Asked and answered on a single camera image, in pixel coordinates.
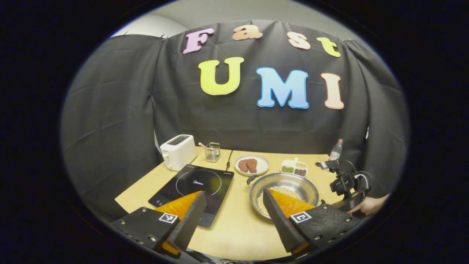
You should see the white divided bean dish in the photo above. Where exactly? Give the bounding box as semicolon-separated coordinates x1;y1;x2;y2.
280;158;309;178

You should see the white toaster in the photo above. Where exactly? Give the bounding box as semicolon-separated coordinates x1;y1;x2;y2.
160;135;197;172

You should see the metal wire holder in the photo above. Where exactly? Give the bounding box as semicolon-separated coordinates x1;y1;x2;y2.
205;142;221;163

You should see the pile of soybeans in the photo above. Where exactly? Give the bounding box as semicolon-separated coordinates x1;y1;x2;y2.
256;186;303;217

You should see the white round plate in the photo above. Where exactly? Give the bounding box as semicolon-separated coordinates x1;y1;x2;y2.
234;154;270;176

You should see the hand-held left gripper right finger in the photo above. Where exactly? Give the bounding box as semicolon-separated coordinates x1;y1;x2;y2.
263;188;363;255

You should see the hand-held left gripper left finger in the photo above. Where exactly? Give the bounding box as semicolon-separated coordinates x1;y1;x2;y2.
110;191;207;259

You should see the black induction cooktop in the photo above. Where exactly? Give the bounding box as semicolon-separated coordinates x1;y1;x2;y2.
148;164;235;228

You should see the steel pot with black handles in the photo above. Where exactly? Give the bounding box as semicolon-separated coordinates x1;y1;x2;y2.
247;173;326;220

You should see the clear bottle with red label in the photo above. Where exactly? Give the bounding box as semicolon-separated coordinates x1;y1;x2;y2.
329;139;344;161

